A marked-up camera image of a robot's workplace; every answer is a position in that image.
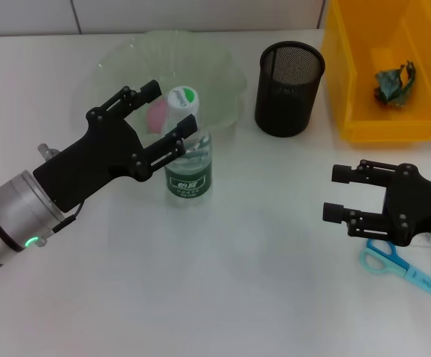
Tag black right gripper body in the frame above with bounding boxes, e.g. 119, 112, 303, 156
381, 164, 431, 248

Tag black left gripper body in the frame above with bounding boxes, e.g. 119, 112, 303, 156
32, 106, 156, 214

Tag pink peach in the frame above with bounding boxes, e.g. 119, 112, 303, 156
146, 98, 170, 133

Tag clear green-label water bottle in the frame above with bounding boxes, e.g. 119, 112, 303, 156
162, 85, 215, 209

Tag light blue scissors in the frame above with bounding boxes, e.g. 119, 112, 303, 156
359, 239, 431, 308

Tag green plastic wrapper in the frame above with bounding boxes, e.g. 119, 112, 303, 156
373, 60, 418, 109

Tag green glass fruit plate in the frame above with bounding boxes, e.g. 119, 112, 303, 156
92, 29, 248, 146

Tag black mesh pen holder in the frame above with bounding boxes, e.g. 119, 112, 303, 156
254, 40, 327, 138

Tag yellow plastic bin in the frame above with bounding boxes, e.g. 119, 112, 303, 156
321, 0, 431, 144

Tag left arm connector cable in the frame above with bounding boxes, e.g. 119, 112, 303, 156
37, 143, 86, 248

